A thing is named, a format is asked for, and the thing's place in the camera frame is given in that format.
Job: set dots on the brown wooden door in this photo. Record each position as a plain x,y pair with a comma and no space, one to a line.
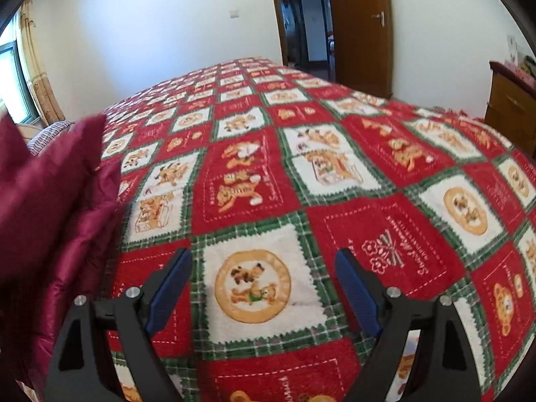
363,49

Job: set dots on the grey plaid pillow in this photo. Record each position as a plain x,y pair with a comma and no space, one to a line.
47,135

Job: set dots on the window with dark frame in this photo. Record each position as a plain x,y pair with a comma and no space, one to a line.
14,91

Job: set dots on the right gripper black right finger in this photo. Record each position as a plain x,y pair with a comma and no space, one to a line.
421,350

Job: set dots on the red checkered bedspread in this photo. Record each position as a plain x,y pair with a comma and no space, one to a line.
264,172

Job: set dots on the brown wooden dresser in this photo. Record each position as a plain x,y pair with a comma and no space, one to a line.
511,106

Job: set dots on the cream wooden headboard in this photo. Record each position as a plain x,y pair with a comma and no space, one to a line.
28,131

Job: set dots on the metal door handle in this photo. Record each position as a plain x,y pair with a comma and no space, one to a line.
380,17

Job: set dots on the magenta puffer jacket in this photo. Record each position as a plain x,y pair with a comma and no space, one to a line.
59,222

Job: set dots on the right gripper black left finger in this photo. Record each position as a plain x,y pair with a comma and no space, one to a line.
82,367

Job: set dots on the right beige curtain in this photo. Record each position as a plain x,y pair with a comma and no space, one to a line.
35,75

